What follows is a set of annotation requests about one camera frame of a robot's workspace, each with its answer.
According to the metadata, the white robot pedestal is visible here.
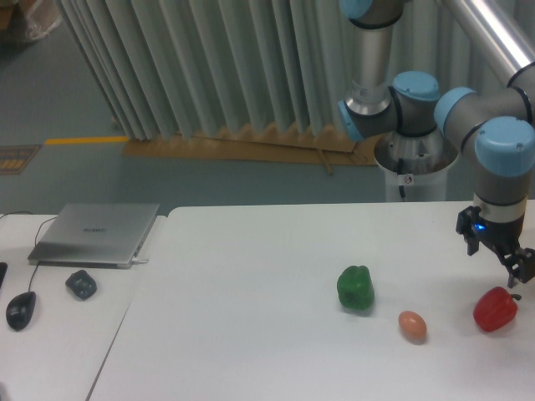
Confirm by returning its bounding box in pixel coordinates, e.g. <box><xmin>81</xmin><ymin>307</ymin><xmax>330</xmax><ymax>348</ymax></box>
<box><xmin>374</xmin><ymin>129</ymin><xmax>458</xmax><ymax>202</ymax></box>

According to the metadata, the silver closed laptop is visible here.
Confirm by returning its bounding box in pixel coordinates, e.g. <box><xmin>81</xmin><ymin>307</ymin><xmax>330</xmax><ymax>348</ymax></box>
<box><xmin>28</xmin><ymin>203</ymin><xmax>160</xmax><ymax>268</ymax></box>

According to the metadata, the flat brown cardboard sheet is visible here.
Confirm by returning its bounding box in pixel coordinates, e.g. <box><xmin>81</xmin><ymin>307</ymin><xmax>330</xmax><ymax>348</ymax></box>
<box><xmin>122</xmin><ymin>123</ymin><xmax>380</xmax><ymax>174</ymax></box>

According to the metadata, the green bell pepper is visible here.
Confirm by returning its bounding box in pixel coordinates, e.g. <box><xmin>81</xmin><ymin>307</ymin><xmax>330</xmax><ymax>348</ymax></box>
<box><xmin>336</xmin><ymin>266</ymin><xmax>375</xmax><ymax>312</ymax></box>

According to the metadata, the brown egg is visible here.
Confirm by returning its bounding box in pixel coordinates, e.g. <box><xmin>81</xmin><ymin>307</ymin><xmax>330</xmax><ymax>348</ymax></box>
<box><xmin>398</xmin><ymin>311</ymin><xmax>427</xmax><ymax>343</ymax></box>

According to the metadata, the red bell pepper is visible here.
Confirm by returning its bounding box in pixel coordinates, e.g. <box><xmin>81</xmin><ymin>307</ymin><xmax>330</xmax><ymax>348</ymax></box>
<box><xmin>472</xmin><ymin>287</ymin><xmax>522</xmax><ymax>332</ymax></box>

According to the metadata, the black keyboard edge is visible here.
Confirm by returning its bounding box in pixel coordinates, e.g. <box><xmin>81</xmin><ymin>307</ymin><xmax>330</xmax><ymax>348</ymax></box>
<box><xmin>0</xmin><ymin>262</ymin><xmax>8</xmax><ymax>288</ymax></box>

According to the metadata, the small black gadget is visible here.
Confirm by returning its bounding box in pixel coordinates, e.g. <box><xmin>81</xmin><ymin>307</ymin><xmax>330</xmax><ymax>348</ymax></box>
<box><xmin>65</xmin><ymin>270</ymin><xmax>98</xmax><ymax>301</ymax></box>

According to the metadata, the black mouse cable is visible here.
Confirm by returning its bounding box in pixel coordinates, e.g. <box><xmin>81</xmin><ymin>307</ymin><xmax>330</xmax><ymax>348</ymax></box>
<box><xmin>0</xmin><ymin>211</ymin><xmax>58</xmax><ymax>295</ymax></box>

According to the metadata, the black computer mouse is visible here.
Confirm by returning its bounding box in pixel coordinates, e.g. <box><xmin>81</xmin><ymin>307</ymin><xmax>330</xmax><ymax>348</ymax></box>
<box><xmin>6</xmin><ymin>291</ymin><xmax>37</xmax><ymax>332</ymax></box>

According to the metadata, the pale green pleated curtain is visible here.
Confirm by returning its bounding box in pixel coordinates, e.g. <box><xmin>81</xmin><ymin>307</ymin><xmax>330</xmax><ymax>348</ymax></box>
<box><xmin>57</xmin><ymin>1</ymin><xmax>534</xmax><ymax>148</ymax></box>

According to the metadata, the white laptop cable plug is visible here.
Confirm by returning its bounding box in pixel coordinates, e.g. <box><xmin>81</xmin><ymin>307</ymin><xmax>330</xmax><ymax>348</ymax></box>
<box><xmin>131</xmin><ymin>258</ymin><xmax>149</xmax><ymax>265</ymax></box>

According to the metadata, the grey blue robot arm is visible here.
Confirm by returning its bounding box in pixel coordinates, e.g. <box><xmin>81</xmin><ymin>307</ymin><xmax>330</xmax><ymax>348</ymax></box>
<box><xmin>339</xmin><ymin>1</ymin><xmax>534</xmax><ymax>286</ymax></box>

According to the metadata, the clear plastic bag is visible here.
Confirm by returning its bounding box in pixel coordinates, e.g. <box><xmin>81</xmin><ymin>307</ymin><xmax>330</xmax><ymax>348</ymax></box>
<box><xmin>1</xmin><ymin>0</ymin><xmax>62</xmax><ymax>44</ymax></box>

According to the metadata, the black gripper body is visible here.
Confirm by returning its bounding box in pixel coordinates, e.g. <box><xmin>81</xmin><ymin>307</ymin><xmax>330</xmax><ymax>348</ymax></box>
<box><xmin>456</xmin><ymin>206</ymin><xmax>524</xmax><ymax>256</ymax></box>

